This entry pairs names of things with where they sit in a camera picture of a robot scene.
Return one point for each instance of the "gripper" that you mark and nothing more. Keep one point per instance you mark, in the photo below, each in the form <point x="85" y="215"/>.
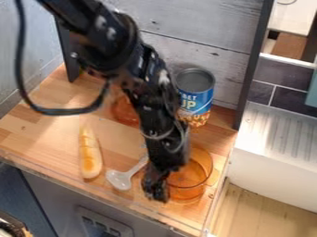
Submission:
<point x="167" y="152"/>

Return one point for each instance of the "orange pot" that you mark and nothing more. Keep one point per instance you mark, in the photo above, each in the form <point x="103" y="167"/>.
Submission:
<point x="192" y="177"/>

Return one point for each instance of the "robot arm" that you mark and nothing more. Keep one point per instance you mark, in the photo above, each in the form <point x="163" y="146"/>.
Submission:
<point x="111" y="40"/>

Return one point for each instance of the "clear plastic spoon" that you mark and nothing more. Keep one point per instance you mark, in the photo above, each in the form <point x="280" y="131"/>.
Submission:
<point x="123" y="177"/>

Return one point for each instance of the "toy bread loaf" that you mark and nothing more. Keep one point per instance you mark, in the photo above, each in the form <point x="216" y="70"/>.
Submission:
<point x="89" y="151"/>

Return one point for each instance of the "orange toy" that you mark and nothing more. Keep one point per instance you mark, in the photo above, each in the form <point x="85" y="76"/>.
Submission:
<point x="124" y="112"/>

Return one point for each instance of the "blue soup can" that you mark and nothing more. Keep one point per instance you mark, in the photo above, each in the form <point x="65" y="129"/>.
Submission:
<point x="198" y="98"/>

